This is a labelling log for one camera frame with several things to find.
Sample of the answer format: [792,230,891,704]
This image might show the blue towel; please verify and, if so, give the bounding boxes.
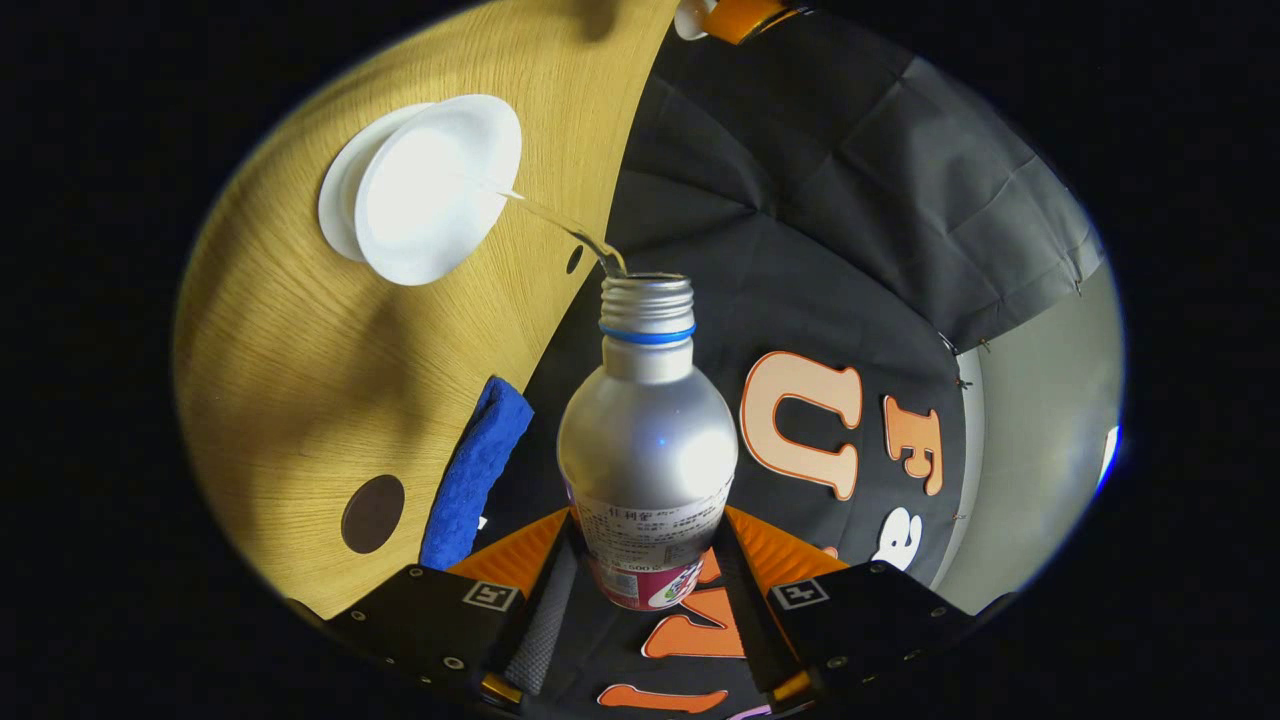
[418,376,535,571]

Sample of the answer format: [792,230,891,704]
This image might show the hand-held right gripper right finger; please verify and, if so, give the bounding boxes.
[715,505,976,706]

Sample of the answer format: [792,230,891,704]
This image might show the silver water bottle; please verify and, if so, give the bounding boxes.
[556,272,739,611]

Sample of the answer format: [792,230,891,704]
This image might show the black backdrop cloth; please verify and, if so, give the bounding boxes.
[480,0,1106,716]

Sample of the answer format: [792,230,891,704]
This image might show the dark round coaster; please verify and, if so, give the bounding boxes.
[341,474,406,555]

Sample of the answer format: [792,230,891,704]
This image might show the white saucer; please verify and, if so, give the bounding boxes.
[318,103,436,263]

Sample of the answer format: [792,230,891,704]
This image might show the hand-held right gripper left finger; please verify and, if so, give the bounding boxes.
[325,505,579,706]

